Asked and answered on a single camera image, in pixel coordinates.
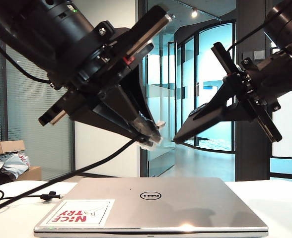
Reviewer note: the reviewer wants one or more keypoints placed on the dark wall switch panel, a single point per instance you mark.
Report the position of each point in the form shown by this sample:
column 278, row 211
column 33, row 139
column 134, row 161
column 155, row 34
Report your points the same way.
column 259, row 55
column 247, row 54

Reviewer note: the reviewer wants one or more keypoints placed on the silver Dell laptop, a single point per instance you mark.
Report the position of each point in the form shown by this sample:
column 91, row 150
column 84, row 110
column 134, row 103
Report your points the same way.
column 185, row 210

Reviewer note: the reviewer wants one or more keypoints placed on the grey window blinds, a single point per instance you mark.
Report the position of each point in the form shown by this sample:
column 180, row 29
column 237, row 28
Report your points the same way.
column 24, row 111

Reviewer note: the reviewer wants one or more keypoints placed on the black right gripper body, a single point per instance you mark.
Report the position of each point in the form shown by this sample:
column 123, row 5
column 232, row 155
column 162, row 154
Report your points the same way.
column 267, row 79

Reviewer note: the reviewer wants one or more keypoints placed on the white NICE TRY sticker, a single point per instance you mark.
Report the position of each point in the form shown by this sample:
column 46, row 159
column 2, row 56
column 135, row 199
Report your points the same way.
column 103, row 213

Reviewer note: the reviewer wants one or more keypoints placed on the grey plastic mailing bag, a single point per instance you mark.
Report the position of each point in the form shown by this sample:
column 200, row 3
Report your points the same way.
column 14, row 162

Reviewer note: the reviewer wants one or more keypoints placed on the small blue wall sign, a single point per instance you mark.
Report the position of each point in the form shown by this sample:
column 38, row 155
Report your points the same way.
column 207, row 87

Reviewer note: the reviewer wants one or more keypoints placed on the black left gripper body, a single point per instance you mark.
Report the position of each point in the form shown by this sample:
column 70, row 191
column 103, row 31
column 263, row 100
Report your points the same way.
column 106, row 57

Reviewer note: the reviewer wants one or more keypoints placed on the glass swing door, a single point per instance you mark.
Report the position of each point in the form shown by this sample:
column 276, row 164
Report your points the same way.
column 161, row 161

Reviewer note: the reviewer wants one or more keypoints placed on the small open cardboard box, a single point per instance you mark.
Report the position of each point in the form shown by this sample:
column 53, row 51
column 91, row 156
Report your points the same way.
column 9, row 147

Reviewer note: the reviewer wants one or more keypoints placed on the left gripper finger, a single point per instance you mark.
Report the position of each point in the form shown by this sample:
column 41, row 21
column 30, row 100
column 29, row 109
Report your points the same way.
column 111, row 111
column 138, row 94

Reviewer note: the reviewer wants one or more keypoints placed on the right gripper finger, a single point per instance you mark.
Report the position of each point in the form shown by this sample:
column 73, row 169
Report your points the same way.
column 240, row 112
column 223, row 91

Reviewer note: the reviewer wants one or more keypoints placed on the ceiling spotlight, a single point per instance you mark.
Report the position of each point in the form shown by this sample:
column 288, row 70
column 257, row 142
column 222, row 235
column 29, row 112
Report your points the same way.
column 194, row 13

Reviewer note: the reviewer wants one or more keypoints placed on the tall brown cardboard box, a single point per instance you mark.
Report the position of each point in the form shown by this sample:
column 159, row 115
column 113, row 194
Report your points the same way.
column 31, row 173

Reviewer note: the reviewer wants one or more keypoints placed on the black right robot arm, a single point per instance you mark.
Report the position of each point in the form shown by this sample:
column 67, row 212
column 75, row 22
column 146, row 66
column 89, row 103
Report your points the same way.
column 287, row 24

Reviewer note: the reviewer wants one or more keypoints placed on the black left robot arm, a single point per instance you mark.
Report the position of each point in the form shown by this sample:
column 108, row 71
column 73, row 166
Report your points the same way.
column 36, row 24

